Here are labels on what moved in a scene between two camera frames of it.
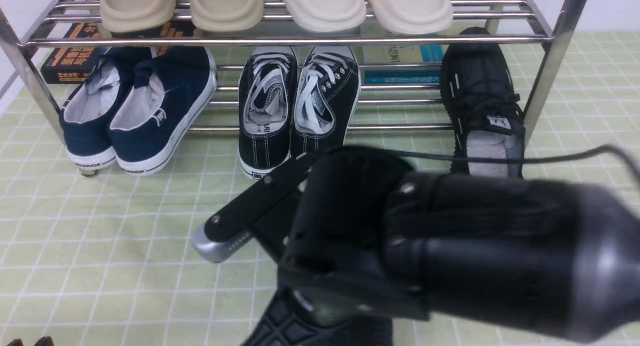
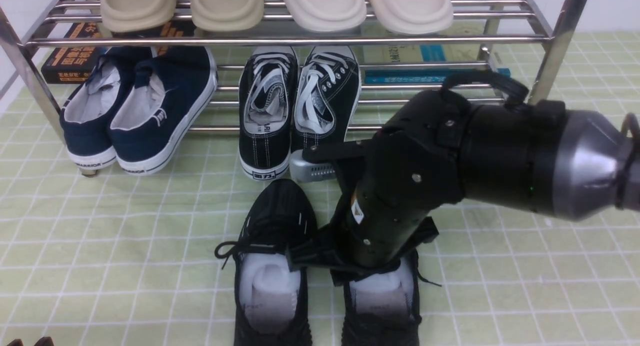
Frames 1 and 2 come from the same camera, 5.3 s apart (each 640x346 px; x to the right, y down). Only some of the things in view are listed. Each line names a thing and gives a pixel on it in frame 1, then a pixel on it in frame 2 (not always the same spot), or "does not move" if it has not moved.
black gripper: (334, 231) to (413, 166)
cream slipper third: (326, 8) does not move
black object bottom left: (47, 341) does not move
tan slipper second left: (226, 8) does not move
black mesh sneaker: (481, 111) to (382, 304)
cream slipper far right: (411, 9) does not move
